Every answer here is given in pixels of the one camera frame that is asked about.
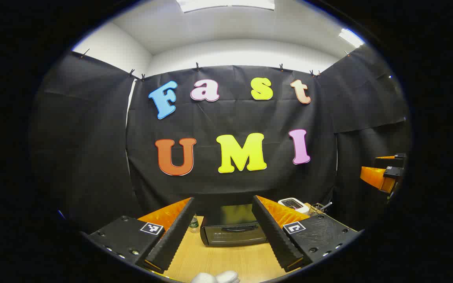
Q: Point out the small ceiling light panel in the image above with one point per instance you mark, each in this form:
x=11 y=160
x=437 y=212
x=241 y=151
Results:
x=350 y=37

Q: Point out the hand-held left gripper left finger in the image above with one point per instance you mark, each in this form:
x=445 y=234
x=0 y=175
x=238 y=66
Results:
x=173 y=236

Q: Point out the clear plastic water bottle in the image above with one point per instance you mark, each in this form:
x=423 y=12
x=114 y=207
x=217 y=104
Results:
x=194 y=224

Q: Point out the white toaster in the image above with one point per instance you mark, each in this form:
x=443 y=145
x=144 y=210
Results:
x=293 y=204

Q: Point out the metal spoon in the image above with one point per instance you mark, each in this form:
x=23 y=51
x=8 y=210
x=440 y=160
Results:
x=326 y=204

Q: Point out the black electric oven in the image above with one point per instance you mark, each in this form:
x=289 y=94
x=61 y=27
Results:
x=230 y=235

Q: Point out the large ceiling light panel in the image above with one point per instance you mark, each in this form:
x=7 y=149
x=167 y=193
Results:
x=226 y=4

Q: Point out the black backdrop cloth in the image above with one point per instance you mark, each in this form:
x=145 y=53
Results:
x=230 y=118

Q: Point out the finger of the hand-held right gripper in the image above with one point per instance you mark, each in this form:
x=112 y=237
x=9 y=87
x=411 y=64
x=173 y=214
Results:
x=376 y=177
x=395 y=162

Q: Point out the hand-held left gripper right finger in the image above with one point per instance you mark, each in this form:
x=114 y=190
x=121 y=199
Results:
x=273 y=236

